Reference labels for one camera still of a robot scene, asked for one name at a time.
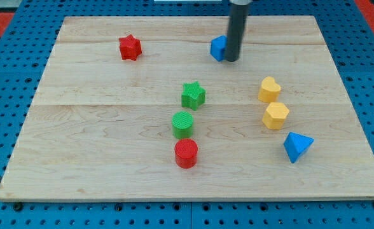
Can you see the blue cube block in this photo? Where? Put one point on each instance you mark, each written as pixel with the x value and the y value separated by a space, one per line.
pixel 218 46

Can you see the green star block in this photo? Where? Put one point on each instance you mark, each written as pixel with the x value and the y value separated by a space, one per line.
pixel 193 95

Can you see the red star block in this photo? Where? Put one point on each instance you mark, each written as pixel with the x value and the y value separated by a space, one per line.
pixel 130 47

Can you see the green cylinder block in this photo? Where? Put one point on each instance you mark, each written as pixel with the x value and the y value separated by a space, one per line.
pixel 182 125

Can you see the red cylinder block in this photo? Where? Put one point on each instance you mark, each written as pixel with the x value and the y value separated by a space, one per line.
pixel 186 151

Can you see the light wooden board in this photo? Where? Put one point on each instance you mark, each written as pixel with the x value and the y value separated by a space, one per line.
pixel 99 128

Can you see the yellow heart block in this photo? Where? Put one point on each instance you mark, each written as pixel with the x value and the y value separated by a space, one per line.
pixel 269 90

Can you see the yellow hexagon block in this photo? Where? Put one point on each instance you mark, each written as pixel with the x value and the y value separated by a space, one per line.
pixel 275 115

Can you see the blue triangular prism block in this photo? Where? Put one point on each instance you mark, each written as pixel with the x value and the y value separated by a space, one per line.
pixel 297 145

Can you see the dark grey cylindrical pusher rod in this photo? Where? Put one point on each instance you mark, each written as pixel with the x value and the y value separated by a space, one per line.
pixel 239 10

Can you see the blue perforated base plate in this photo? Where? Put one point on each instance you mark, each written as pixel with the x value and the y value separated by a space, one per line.
pixel 24 50

